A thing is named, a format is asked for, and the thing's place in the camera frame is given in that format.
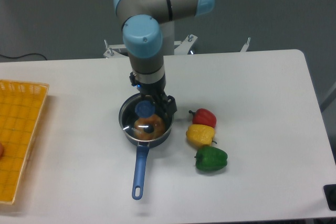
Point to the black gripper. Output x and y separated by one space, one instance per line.
165 102

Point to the glass lid blue knob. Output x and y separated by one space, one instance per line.
136 107

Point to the dark pot blue handle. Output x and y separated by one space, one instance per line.
140 165

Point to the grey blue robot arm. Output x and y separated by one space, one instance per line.
140 22

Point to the glazed donut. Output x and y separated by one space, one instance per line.
149 128

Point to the red bell pepper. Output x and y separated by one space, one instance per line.
204 117

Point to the yellow bell pepper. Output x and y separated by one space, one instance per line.
200 135

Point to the green bell pepper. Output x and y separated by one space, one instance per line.
210 159

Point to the yellow plastic basket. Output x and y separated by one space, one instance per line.
21 106

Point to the black device at table edge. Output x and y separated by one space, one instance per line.
330 195

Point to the white metal base frame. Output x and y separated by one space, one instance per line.
181 47

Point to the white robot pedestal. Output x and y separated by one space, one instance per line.
168 33

